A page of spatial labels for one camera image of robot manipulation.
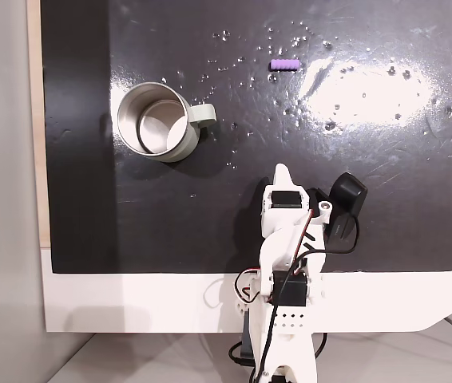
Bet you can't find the purple pen grip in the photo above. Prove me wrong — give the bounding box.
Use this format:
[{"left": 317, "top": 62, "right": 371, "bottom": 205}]
[{"left": 269, "top": 58, "right": 301, "bottom": 73}]

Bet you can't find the black glossy table mat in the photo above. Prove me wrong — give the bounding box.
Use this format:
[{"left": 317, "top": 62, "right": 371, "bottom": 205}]
[{"left": 40, "top": 0, "right": 452, "bottom": 275}]

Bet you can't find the grey-green steel mug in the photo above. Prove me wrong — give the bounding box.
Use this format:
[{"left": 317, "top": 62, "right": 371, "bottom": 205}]
[{"left": 116, "top": 81, "right": 218, "bottom": 164}]

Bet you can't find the red servo wire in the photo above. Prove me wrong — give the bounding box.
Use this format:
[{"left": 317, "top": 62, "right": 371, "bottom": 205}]
[{"left": 232, "top": 211, "right": 317, "bottom": 305}]

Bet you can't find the black camera box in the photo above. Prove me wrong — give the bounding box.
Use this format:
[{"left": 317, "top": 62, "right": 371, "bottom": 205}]
[{"left": 327, "top": 172, "right": 369, "bottom": 249}]

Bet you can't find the black power cable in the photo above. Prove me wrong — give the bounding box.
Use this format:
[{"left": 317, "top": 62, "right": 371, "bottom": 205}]
[{"left": 228, "top": 333, "right": 329, "bottom": 366}]

